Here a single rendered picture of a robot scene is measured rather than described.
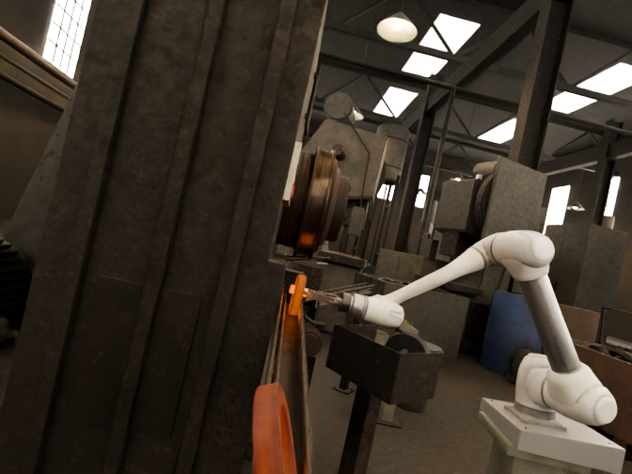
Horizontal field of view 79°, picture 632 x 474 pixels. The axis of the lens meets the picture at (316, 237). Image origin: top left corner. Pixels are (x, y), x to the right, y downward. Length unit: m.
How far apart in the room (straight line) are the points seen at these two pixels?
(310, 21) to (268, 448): 1.13
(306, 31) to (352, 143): 3.21
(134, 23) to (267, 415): 1.12
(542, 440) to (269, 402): 1.44
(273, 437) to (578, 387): 1.39
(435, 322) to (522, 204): 2.00
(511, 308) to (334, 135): 2.72
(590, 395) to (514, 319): 3.06
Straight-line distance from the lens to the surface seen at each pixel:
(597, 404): 1.77
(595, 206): 13.29
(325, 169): 1.47
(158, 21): 1.36
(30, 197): 2.24
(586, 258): 6.22
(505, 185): 5.09
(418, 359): 1.15
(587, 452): 1.96
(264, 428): 0.54
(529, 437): 1.85
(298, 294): 1.40
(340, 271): 4.27
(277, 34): 1.27
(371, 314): 1.48
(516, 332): 4.79
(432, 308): 4.03
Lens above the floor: 0.95
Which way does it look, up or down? 1 degrees up
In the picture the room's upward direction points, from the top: 13 degrees clockwise
